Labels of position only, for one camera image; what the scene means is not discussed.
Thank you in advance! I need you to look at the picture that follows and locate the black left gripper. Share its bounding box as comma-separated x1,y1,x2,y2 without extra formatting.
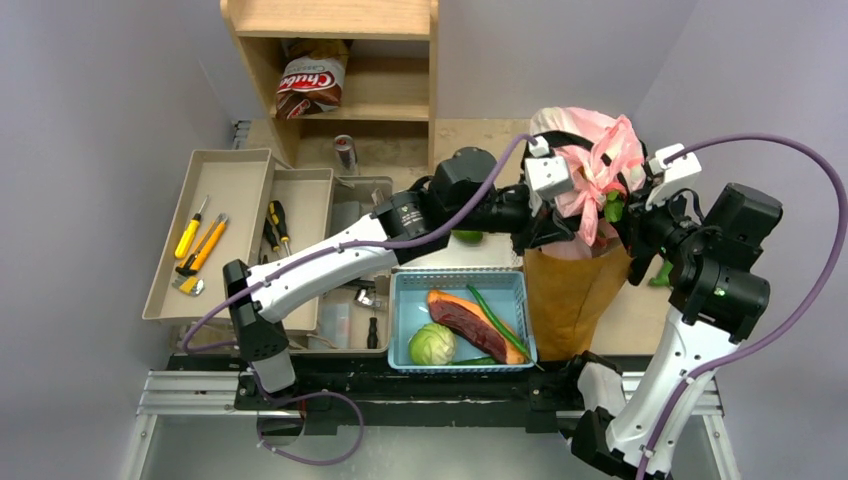
448,190,575,258

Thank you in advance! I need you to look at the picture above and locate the pink plastic grocery bag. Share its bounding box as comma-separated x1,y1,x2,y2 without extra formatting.
529,107,646,260

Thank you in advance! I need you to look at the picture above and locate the brown Trader Joe's bag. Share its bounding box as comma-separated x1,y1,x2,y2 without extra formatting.
521,129,637,364

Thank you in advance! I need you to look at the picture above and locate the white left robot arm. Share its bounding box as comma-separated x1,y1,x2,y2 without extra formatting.
223,139,573,409

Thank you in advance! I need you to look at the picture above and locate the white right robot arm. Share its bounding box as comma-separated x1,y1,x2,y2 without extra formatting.
561,183,783,479

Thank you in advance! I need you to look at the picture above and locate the green leafy vegetable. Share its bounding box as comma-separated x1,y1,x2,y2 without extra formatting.
603,190,627,224

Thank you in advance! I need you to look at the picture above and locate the white perforated basket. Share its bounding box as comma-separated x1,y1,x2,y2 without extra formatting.
390,189,528,273

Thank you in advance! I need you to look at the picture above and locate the orange green mango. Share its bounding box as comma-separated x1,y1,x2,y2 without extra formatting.
452,230,485,245

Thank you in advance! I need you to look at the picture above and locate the blue perforated basket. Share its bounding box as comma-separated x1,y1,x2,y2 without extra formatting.
388,269,538,374

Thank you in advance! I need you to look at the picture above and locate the long green bean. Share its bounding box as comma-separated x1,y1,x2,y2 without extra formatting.
466,284,544,371

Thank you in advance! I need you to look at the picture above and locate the green cabbage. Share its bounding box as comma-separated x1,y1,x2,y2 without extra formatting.
408,323,457,366

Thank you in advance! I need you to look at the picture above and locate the grey plastic case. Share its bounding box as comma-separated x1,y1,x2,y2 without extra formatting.
328,201,362,237

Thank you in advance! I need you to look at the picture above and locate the wooden shelf unit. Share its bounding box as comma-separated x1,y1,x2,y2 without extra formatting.
220,1,439,165

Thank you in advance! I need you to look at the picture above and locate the small black screwdriver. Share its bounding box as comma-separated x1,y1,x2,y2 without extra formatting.
366,316,379,349

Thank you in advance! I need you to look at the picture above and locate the silver drink can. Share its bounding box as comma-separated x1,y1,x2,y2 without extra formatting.
333,134,359,175

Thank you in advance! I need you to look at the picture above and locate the clear small parts box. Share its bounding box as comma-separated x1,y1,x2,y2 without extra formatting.
319,303,351,349

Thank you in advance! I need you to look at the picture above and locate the beige toolbox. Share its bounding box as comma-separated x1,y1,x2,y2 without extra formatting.
272,176,393,356

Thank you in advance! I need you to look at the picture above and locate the black yellow screwdriver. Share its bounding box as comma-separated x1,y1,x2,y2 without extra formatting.
268,200,292,256
262,219,281,257

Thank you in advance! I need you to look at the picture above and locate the Chubs snack bag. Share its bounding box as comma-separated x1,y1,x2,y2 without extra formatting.
275,39,350,120

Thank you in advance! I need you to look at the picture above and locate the beige toolbox tray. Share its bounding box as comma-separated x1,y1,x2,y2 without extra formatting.
142,149,335,325

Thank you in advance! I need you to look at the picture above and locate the orange utility knife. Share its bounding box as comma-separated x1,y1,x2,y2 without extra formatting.
175,213,229,276

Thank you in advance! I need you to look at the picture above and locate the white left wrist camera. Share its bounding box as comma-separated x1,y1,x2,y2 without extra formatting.
524,135,574,201

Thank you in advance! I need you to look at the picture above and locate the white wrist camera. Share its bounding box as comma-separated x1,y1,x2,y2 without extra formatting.
645,143,702,211
524,135,574,201

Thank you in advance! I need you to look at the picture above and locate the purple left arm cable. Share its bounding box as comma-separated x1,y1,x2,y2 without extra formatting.
180,133,538,466

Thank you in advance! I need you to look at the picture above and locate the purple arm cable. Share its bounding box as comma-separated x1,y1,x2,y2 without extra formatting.
180,133,538,466
632,133,848,480

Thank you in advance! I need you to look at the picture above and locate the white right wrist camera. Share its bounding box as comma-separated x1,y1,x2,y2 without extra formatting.
645,143,702,211

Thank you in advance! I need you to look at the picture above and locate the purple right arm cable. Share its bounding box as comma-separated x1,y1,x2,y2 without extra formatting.
632,133,848,480

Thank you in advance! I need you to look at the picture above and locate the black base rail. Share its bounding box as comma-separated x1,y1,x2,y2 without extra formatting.
138,355,584,435

